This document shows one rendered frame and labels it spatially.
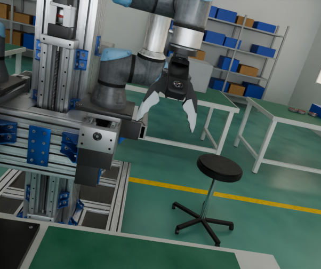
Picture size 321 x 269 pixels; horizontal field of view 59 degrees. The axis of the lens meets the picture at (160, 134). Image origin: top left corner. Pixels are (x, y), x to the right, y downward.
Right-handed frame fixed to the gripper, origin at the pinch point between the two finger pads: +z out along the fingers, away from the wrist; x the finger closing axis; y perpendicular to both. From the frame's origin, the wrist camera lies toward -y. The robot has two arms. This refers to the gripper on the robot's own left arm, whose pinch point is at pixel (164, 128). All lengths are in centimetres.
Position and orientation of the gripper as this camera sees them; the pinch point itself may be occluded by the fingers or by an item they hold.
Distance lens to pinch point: 72.4
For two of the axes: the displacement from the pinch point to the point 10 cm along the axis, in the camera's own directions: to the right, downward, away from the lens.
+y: -0.2, -3.7, 9.3
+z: -2.2, 9.1, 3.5
